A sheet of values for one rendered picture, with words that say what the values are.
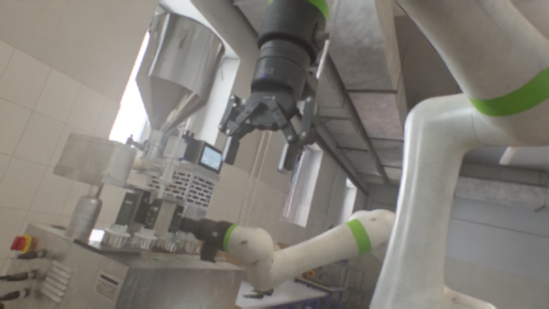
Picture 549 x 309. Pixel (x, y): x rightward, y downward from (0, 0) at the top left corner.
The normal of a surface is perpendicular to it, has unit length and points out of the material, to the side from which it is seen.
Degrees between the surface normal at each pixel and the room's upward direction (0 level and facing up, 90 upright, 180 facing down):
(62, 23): 90
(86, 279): 90
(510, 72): 140
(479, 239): 90
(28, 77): 90
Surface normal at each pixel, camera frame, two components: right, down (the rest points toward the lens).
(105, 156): -0.45, -0.29
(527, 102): -0.15, 0.70
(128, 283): 0.85, 0.14
